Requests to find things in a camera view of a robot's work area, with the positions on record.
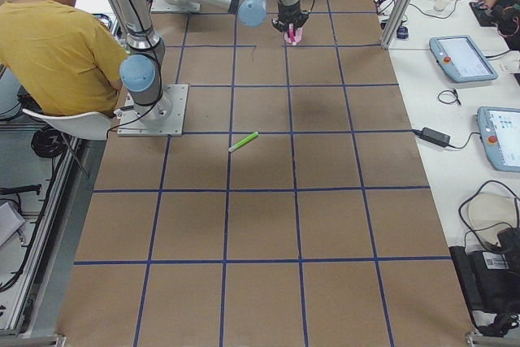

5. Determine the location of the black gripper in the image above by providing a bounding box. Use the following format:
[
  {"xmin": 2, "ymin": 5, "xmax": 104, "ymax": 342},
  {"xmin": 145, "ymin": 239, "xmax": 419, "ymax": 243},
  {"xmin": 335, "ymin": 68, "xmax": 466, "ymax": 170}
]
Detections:
[{"xmin": 271, "ymin": 4, "xmax": 309, "ymax": 33}]

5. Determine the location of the pink pen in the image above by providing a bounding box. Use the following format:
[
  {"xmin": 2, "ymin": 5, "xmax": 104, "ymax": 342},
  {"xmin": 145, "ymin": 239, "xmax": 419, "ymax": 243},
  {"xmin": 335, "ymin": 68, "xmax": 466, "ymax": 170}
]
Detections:
[{"xmin": 288, "ymin": 24, "xmax": 297, "ymax": 46}]

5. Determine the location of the pink mesh cup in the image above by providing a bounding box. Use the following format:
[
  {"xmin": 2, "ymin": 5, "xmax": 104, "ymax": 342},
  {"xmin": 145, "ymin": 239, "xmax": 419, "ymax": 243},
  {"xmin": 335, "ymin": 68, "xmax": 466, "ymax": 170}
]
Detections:
[{"xmin": 284, "ymin": 25, "xmax": 302, "ymax": 46}]

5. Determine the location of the white paper cup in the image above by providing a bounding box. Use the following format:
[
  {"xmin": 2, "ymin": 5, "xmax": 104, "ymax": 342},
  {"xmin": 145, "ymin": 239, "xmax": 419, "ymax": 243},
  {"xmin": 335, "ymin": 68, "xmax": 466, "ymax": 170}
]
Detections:
[{"xmin": 433, "ymin": 0, "xmax": 452, "ymax": 12}]

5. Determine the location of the green pen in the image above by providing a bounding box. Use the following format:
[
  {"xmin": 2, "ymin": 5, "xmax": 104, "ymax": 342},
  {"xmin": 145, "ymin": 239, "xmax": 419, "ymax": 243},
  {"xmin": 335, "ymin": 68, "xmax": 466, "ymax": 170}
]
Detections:
[{"xmin": 228, "ymin": 132, "xmax": 259, "ymax": 153}]

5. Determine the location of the far teach pendant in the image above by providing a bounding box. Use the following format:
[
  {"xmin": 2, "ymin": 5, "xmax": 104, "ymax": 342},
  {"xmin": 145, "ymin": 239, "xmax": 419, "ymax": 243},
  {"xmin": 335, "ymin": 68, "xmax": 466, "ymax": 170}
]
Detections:
[{"xmin": 429, "ymin": 35, "xmax": 498, "ymax": 83}]

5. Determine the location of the teach pendant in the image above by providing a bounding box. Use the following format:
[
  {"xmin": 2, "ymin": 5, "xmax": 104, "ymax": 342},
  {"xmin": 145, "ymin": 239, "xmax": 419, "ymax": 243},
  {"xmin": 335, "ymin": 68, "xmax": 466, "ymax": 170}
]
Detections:
[
  {"xmin": 429, "ymin": 35, "xmax": 498, "ymax": 83},
  {"xmin": 476, "ymin": 106, "xmax": 519, "ymax": 172}
]

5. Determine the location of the black power adapter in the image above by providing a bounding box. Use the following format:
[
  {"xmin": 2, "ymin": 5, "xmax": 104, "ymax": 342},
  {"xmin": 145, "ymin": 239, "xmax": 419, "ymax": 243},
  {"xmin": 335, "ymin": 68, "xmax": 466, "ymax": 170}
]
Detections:
[{"xmin": 412, "ymin": 127, "xmax": 450, "ymax": 148}]

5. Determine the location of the person in yellow shirt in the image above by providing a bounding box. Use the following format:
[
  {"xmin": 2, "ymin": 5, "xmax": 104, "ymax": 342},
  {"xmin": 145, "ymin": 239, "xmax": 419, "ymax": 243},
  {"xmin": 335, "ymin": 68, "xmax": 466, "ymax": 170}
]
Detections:
[{"xmin": 1, "ymin": 0, "xmax": 128, "ymax": 116}]

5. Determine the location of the white chair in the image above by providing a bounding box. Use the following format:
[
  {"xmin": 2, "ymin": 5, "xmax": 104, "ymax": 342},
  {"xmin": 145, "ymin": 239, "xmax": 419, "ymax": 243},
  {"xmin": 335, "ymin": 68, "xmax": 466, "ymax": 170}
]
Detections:
[{"xmin": 22, "ymin": 107, "xmax": 127, "ymax": 180}]

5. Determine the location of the near teach pendant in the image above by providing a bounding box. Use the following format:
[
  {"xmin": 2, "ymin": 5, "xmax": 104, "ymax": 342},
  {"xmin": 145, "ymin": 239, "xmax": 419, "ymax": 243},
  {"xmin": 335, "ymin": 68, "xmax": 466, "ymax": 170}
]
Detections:
[{"xmin": 476, "ymin": 106, "xmax": 519, "ymax": 172}]

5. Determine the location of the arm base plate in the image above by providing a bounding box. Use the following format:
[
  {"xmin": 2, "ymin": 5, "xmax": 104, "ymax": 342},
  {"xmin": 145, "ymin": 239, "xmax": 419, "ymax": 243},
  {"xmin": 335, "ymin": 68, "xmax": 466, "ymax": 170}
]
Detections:
[
  {"xmin": 151, "ymin": 0, "xmax": 201, "ymax": 14},
  {"xmin": 116, "ymin": 84, "xmax": 189, "ymax": 137}
]

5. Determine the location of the aluminium frame post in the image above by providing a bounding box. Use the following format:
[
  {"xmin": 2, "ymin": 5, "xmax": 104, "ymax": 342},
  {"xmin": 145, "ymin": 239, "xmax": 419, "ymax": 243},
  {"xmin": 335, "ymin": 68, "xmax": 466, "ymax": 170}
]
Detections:
[{"xmin": 379, "ymin": 0, "xmax": 432, "ymax": 50}]

